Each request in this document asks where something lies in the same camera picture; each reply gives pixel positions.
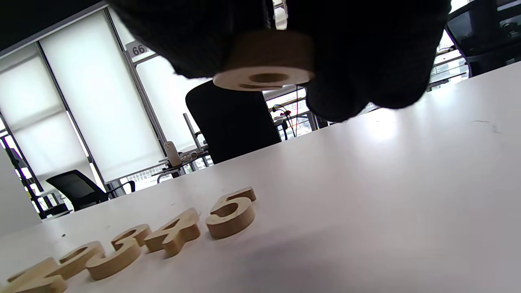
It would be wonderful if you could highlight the double-bump wooden number block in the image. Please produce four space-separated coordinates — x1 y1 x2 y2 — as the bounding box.
85 224 153 281

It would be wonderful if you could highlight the silver metal frame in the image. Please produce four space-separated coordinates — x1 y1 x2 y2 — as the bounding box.
122 51 212 163

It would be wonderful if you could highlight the white roller blind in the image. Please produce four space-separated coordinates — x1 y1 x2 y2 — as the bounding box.
0 43 98 184
39 8 166 183
136 55 212 153

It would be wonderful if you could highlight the white number sign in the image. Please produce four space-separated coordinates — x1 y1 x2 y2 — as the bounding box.
126 42 149 57

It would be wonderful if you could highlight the black mesh office chair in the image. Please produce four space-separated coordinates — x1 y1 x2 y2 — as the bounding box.
46 170 136 211
446 0 521 78

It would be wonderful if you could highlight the person's right hand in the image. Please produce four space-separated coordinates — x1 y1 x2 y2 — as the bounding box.
108 0 452 122

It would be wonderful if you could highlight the cream cylindrical bottle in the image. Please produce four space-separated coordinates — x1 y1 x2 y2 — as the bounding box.
165 141 183 167

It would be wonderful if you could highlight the black high-back office chair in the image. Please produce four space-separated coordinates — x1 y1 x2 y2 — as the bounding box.
185 80 282 164

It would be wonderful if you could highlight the curved flat-base wooden number block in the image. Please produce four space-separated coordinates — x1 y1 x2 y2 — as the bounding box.
0 241 105 293

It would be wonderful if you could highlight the hooked flat-top wooden number block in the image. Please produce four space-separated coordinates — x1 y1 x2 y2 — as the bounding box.
206 186 257 239

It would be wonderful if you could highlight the angular wooden number block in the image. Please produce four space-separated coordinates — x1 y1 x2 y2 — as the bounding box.
144 208 201 258

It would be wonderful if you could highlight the looped tailed wooden number block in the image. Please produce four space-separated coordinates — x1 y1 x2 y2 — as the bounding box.
212 31 316 91

